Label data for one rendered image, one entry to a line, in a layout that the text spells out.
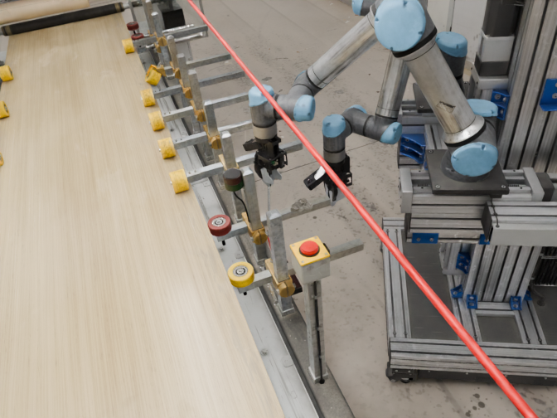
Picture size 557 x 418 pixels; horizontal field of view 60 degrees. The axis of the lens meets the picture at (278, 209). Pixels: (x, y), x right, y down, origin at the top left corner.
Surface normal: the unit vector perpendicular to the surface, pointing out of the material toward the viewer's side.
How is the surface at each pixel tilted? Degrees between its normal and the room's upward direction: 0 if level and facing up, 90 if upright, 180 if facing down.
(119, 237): 0
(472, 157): 97
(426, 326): 0
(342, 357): 0
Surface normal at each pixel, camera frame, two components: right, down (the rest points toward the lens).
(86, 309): -0.09, -0.76
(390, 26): -0.35, 0.54
